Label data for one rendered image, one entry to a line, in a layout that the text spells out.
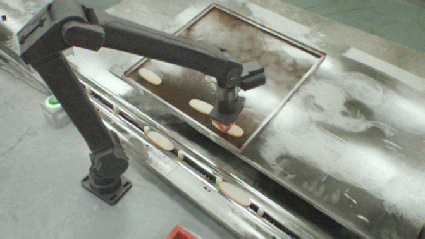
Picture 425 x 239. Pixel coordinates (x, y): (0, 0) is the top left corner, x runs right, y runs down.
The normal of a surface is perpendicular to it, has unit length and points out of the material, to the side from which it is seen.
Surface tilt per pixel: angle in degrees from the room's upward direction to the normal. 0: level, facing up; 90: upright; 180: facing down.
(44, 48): 90
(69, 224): 0
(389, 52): 0
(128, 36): 87
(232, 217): 0
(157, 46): 87
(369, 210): 10
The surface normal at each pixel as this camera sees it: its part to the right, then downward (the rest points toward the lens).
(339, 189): -0.04, -0.59
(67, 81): 0.47, 0.65
